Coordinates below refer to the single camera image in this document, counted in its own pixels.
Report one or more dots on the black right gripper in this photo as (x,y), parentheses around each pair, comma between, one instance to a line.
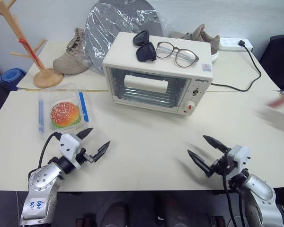
(221,164)

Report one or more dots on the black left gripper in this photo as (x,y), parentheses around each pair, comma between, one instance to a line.
(81,156)

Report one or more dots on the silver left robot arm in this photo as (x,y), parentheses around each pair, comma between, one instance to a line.
(41,179)

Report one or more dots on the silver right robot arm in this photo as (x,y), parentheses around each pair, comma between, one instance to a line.
(260,189)

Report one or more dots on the cream toaster oven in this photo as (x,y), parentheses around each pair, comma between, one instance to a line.
(123,59)

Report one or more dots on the person's bare hand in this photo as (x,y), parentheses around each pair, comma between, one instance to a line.
(280,100)

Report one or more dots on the toy hamburger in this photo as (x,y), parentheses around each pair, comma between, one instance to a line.
(64,112)

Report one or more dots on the clear container with blue clips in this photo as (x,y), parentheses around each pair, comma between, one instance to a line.
(61,94)

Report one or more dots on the wooden mug tree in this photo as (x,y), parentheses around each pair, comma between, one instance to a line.
(48,79)

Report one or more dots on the tan lace-up boot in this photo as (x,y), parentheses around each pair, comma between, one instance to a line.
(68,63)

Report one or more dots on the brown framed eyeglasses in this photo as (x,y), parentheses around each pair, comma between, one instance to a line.
(185,58)

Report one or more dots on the black sunglasses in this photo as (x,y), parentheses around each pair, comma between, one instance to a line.
(145,52)

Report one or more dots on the tan low shoe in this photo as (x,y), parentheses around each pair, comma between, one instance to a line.
(213,45)

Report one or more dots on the white power strip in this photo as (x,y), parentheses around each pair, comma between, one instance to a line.
(229,44)

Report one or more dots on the black chair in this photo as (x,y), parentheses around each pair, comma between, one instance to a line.
(279,59)

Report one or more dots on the red ribbon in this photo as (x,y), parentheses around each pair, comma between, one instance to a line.
(22,40)

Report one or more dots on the grey disc in plastic wrap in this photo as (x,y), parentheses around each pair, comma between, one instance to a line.
(113,19)

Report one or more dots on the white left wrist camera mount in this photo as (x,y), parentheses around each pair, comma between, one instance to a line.
(69,144)

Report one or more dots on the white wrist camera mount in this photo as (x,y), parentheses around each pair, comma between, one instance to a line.
(239,157)
(69,144)

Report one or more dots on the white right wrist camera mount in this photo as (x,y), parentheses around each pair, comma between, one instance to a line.
(239,157)

